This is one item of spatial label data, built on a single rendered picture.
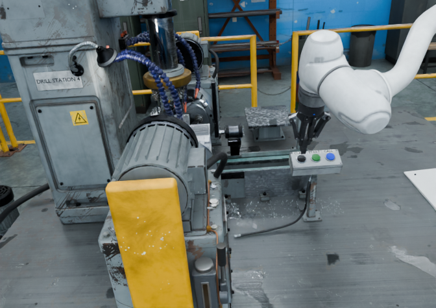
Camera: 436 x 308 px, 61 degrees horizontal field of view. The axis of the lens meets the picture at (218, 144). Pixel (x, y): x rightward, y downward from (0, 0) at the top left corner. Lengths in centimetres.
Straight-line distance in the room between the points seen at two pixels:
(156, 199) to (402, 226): 104
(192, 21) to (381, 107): 368
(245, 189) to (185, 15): 314
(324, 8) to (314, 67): 558
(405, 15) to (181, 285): 598
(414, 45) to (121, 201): 80
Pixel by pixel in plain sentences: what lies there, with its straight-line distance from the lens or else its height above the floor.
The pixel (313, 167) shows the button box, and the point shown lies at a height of 105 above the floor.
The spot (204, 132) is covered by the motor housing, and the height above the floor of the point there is 110.
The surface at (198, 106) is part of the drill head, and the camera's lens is 168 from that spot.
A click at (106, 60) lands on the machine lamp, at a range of 115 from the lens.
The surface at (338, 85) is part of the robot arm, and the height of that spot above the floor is 142.
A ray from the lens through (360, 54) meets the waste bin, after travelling 642.
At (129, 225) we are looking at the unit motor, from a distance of 74.
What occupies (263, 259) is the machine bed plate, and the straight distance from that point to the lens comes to 130.
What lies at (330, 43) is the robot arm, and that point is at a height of 151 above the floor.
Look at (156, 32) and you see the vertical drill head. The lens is 135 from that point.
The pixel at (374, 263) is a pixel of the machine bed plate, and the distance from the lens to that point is 134.
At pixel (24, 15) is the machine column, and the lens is 132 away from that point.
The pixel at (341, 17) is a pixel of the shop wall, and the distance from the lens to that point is 663.
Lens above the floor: 171
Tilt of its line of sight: 27 degrees down
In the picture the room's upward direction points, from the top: 4 degrees counter-clockwise
